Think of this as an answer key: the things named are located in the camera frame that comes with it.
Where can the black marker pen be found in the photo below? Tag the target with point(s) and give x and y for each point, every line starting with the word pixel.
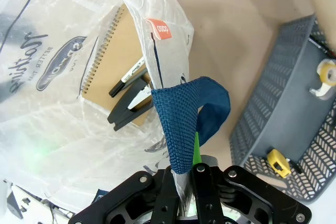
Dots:
pixel 123 82

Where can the grey plastic basket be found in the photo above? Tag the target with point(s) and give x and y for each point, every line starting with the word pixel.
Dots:
pixel 265 98

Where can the kraft spiral notebook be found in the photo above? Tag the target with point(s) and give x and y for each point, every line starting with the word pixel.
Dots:
pixel 115 51

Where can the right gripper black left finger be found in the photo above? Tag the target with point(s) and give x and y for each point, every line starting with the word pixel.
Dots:
pixel 123 197

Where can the yellow tape measure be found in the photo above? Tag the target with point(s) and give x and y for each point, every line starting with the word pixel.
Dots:
pixel 278 162

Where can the white tape dispenser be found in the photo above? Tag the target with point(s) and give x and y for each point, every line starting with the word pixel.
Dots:
pixel 325 77

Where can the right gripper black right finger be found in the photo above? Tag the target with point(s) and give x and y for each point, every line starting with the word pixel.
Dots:
pixel 236 195

